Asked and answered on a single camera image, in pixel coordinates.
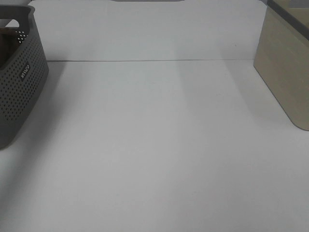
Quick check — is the brown towel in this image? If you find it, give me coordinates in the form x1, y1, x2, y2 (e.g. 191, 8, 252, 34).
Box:
0, 28, 16, 67

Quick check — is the grey perforated plastic basket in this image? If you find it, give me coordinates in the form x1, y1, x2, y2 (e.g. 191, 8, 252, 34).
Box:
0, 5, 49, 149

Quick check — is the beige plastic bin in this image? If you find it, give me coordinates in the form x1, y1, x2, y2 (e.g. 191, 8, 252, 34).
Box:
253, 0, 309, 131

